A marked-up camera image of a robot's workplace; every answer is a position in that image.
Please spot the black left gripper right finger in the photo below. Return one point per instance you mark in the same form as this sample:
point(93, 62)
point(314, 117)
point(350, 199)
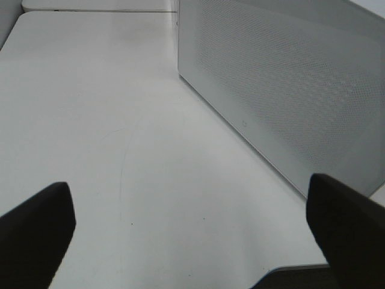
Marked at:
point(349, 229)

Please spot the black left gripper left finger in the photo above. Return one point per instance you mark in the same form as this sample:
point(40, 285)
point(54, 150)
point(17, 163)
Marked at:
point(35, 236)

